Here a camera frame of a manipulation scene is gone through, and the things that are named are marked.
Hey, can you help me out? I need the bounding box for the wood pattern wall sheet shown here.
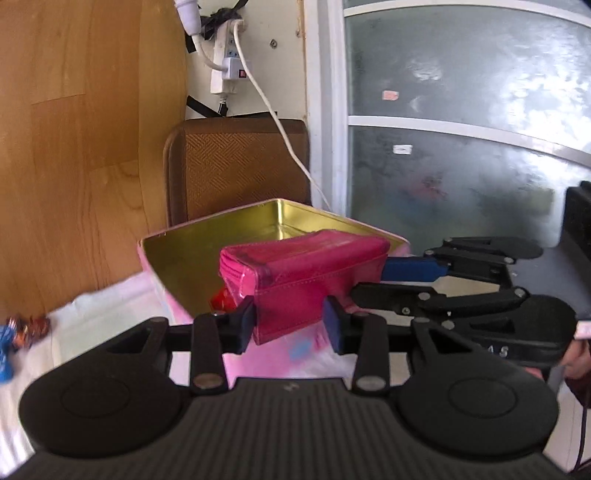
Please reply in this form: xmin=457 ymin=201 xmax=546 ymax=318
xmin=0 ymin=0 xmax=190 ymax=319

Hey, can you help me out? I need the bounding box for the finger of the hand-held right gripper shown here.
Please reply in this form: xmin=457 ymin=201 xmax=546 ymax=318
xmin=382 ymin=237 xmax=515 ymax=283
xmin=349 ymin=282 xmax=529 ymax=319

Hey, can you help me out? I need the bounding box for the person's right hand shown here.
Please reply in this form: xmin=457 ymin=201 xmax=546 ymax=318
xmin=561 ymin=339 xmax=591 ymax=395

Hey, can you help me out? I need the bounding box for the white power strip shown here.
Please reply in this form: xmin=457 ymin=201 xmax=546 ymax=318
xmin=210 ymin=18 xmax=247 ymax=95

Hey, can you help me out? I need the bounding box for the red wallet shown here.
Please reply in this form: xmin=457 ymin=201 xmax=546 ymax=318
xmin=218 ymin=229 xmax=390 ymax=346

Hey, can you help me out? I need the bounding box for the dark cable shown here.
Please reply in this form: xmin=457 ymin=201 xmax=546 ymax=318
xmin=570 ymin=392 xmax=591 ymax=474

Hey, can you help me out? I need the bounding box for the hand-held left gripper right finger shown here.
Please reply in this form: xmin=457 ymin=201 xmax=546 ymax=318
xmin=323 ymin=295 xmax=499 ymax=395

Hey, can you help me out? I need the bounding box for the black strap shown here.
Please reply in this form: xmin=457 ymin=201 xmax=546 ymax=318
xmin=186 ymin=95 xmax=213 ymax=118

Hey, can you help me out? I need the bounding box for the white pill bottle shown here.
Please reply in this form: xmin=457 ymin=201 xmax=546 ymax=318
xmin=11 ymin=315 xmax=51 ymax=352

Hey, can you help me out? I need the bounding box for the white power cable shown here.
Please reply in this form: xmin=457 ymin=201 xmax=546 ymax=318
xmin=233 ymin=21 xmax=333 ymax=213

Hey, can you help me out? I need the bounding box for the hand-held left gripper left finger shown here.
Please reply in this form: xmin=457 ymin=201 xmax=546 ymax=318
xmin=108 ymin=295 xmax=257 ymax=394

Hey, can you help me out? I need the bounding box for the frosted glass door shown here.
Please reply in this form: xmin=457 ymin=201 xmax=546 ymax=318
xmin=318 ymin=0 xmax=591 ymax=259

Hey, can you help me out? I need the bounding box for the light printed bedsheet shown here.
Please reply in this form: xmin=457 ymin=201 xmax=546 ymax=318
xmin=0 ymin=272 xmax=195 ymax=467

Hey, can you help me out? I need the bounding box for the brown woven chair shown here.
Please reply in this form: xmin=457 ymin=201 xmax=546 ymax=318
xmin=163 ymin=119 xmax=311 ymax=227

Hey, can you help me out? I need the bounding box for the pink tin box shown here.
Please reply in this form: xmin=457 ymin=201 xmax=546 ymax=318
xmin=137 ymin=198 xmax=411 ymax=377

